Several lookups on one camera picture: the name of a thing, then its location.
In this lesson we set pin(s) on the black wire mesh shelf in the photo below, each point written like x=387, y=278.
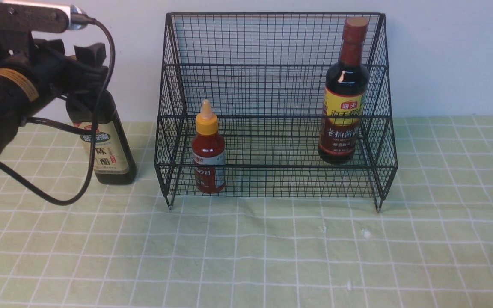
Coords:
x=264, y=74

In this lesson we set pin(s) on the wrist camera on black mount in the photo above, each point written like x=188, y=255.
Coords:
x=20, y=18

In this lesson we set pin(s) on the dark soy sauce bottle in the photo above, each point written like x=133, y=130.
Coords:
x=346, y=84

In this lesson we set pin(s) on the dark vinegar bottle gold cap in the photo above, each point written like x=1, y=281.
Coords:
x=114, y=163

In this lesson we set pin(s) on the red chili sauce bottle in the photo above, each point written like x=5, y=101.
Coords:
x=208, y=151

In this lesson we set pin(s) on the green checkered tablecloth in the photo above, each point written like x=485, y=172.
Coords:
x=119, y=247

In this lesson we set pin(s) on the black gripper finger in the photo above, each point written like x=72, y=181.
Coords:
x=85, y=70

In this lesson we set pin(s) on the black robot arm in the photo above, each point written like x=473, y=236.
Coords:
x=14, y=110

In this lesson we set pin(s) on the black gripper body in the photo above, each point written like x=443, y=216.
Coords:
x=34, y=76

